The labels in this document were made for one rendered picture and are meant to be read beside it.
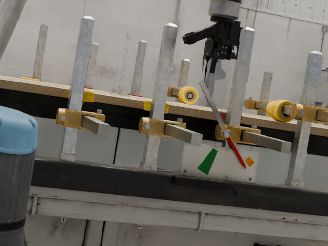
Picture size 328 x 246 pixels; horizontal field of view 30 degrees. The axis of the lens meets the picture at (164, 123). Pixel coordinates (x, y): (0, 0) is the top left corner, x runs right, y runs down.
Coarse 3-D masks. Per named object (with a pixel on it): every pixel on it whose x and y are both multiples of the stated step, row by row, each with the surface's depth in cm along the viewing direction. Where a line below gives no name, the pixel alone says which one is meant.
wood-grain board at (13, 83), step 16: (0, 80) 189; (16, 80) 208; (32, 80) 258; (64, 96) 195; (96, 96) 198; (112, 96) 200; (176, 112) 207; (192, 112) 208; (208, 112) 210; (272, 128) 218; (288, 128) 220; (320, 128) 223
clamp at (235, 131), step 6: (216, 126) 193; (228, 126) 189; (234, 126) 190; (240, 126) 194; (216, 132) 192; (234, 132) 190; (240, 132) 191; (258, 132) 192; (216, 138) 191; (222, 138) 190; (234, 138) 190; (240, 138) 191; (252, 144) 192
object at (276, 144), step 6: (246, 132) 187; (252, 132) 189; (246, 138) 187; (252, 138) 183; (258, 138) 179; (264, 138) 176; (270, 138) 172; (258, 144) 179; (264, 144) 175; (270, 144) 172; (276, 144) 168; (282, 144) 166; (288, 144) 166; (276, 150) 168; (282, 150) 166; (288, 150) 166
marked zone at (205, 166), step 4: (212, 152) 189; (216, 152) 189; (208, 156) 188; (212, 156) 189; (204, 160) 188; (208, 160) 188; (212, 160) 189; (200, 164) 188; (204, 164) 188; (208, 164) 189; (200, 168) 188; (204, 168) 188; (208, 168) 189; (204, 172) 188; (208, 172) 189
